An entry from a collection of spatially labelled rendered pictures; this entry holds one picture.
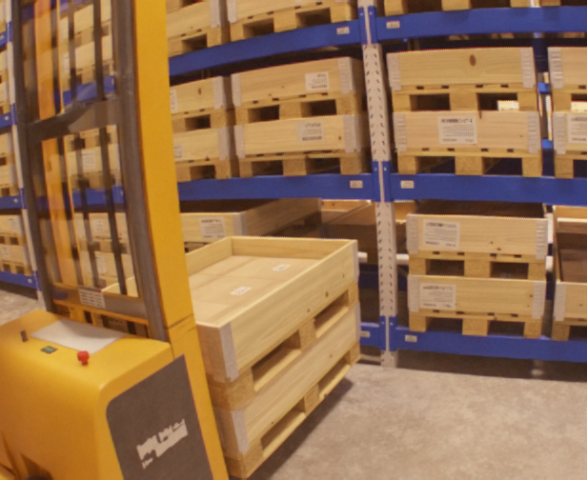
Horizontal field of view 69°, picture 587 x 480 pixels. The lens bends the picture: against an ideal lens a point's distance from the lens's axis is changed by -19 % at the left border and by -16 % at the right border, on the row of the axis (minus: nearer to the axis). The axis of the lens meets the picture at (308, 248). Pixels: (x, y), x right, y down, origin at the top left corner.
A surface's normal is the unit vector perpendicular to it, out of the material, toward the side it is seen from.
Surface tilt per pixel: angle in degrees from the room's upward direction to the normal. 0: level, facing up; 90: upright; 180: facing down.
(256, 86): 90
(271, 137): 90
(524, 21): 90
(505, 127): 90
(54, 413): 74
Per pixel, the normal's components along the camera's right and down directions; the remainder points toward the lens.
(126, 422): 0.89, 0.04
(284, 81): -0.46, 0.25
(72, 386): -0.37, -0.51
